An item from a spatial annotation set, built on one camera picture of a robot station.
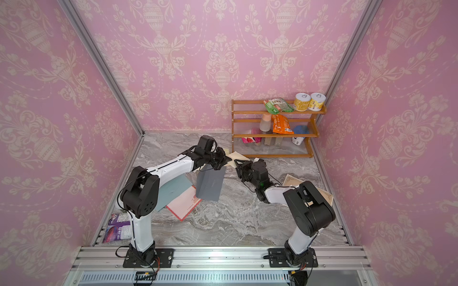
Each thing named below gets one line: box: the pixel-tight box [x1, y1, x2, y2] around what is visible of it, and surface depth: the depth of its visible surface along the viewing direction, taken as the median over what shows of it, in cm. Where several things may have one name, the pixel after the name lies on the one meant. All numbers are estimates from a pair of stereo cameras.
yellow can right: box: [307, 92, 327, 112], surface depth 91 cm
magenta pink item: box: [241, 127, 262, 144], surface depth 108 cm
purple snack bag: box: [102, 212, 133, 244], surface depth 81 cm
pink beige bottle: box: [259, 113, 272, 132], surface depth 101 cm
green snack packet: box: [263, 97, 295, 115], surface depth 91 cm
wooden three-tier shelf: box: [230, 99, 328, 158], surface depth 108 cm
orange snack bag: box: [271, 113, 295, 135], surface depth 102 cm
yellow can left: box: [292, 92, 311, 112], surface depth 91 cm
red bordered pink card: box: [165, 185, 203, 222], surface depth 92 cm
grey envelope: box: [195, 163, 227, 202], surface depth 98 cm
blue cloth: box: [293, 125, 310, 135], surface depth 109 cm
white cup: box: [291, 136, 306, 146], surface depth 111 cm
